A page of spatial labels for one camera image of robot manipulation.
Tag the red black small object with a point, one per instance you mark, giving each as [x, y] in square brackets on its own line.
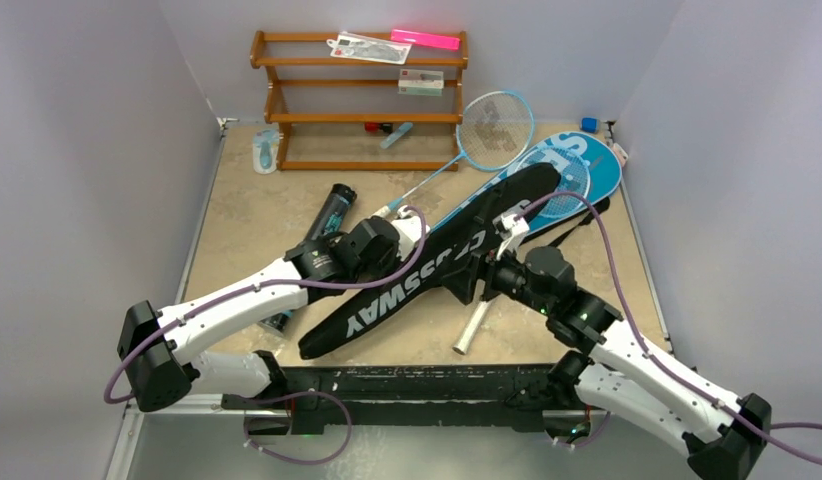
[382, 127]

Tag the light blue strip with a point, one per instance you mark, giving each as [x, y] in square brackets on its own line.
[396, 134]

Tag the wooden shelf rack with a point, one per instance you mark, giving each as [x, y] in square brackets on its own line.
[359, 100]

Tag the white racket handle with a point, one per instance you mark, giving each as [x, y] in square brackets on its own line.
[462, 345]

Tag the white blister package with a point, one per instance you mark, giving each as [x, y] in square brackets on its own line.
[351, 46]

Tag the white green box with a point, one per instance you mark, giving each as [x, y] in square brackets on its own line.
[420, 82]

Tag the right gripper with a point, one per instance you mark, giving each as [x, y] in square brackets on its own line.
[473, 277]

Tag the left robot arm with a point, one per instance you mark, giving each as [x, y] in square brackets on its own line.
[165, 353]

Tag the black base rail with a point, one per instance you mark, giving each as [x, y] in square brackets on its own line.
[527, 398]

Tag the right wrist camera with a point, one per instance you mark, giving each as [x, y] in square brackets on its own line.
[512, 228]

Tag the black Crossway racket bag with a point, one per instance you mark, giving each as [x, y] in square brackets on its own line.
[468, 228]

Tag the pink bar on shelf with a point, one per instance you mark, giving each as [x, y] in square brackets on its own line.
[424, 39]

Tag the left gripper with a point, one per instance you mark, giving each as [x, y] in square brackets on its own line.
[393, 254]

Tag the light blue packaged item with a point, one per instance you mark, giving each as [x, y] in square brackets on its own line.
[265, 145]

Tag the blue racket bag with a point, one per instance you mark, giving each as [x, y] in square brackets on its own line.
[605, 171]

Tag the small pink white object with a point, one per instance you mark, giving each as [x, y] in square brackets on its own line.
[620, 154]

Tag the black shuttlecock tube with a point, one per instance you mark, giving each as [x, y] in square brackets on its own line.
[328, 220]

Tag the small blue cube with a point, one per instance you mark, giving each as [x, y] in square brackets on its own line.
[589, 125]

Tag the light blue badminton racket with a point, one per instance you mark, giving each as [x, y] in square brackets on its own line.
[496, 129]

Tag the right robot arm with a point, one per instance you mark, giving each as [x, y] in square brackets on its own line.
[609, 364]

